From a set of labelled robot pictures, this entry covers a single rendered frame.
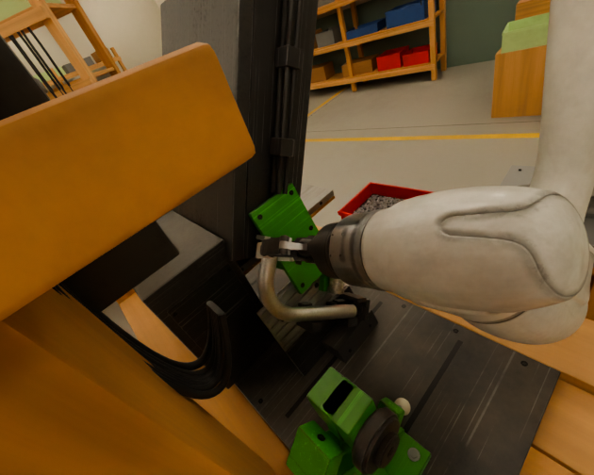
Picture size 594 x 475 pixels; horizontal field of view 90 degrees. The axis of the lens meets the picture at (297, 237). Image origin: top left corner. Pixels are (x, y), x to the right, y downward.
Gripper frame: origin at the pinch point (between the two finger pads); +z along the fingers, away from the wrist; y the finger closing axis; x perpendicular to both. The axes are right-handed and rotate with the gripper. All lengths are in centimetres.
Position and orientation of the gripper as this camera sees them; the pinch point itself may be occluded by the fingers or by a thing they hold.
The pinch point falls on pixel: (274, 252)
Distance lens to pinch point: 54.7
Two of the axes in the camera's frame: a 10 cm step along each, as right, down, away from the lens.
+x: -1.1, 9.9, -1.3
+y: -8.3, -1.6, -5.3
